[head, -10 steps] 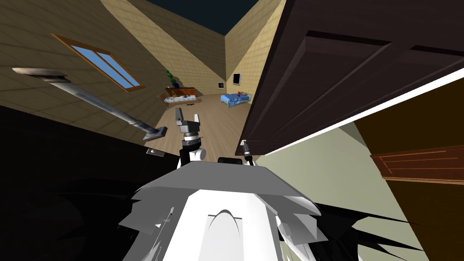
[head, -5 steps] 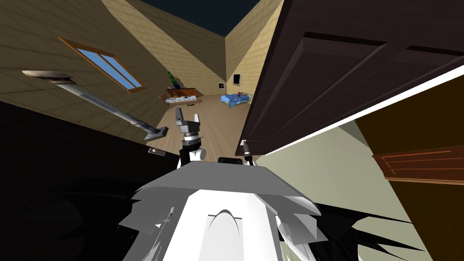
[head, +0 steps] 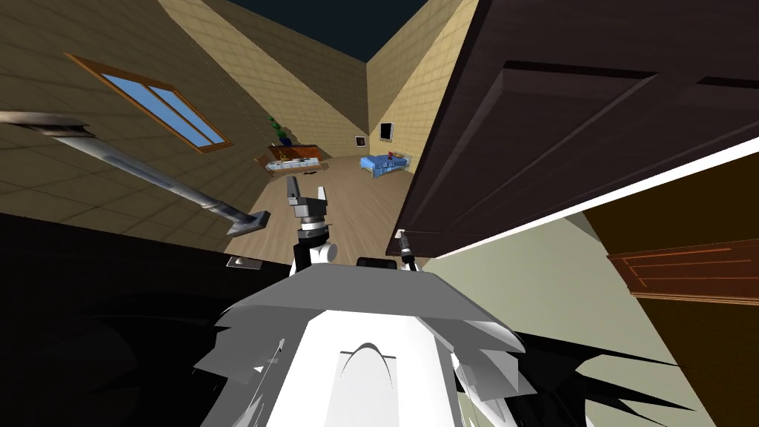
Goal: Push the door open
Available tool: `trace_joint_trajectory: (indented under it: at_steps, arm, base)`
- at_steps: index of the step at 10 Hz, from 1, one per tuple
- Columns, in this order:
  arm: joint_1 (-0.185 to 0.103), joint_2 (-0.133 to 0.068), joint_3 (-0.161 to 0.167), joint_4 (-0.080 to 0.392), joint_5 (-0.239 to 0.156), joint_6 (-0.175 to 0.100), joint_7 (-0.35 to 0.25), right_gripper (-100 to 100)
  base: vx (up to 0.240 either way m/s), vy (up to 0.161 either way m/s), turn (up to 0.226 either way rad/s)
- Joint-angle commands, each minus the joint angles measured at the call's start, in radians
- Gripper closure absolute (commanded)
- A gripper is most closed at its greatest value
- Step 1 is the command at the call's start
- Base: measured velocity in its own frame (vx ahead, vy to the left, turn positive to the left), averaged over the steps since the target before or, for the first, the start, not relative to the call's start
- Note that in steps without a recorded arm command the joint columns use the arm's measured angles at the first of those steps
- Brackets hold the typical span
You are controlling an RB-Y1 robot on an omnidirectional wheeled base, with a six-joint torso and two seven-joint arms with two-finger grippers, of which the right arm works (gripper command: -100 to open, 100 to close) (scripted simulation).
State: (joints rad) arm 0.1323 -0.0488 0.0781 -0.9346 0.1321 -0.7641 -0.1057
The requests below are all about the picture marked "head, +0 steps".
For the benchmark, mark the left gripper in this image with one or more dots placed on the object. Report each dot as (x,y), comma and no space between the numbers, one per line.
(309,210)

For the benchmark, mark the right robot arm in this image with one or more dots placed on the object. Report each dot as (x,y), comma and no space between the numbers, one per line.
(407,249)

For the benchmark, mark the wooden desk with plant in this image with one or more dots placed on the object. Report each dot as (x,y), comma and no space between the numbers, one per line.
(292,159)

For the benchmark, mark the blue bed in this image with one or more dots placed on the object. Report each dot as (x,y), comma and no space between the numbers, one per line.
(382,163)

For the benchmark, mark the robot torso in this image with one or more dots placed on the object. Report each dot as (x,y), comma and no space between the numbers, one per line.
(367,332)

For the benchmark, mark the wooden framed window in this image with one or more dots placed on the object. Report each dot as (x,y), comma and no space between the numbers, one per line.
(166,110)

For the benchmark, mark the dark brown door leaf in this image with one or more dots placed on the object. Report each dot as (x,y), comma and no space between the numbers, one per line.
(533,130)

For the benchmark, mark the black door leaf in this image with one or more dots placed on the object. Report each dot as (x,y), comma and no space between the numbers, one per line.
(89,320)

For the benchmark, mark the orange brown panelled door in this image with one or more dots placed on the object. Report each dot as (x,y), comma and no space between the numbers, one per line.
(688,273)

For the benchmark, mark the small framed wall picture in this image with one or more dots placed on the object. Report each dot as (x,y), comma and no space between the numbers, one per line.
(360,141)

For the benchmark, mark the large framed wall picture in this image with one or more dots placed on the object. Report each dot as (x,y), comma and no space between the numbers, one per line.
(386,131)

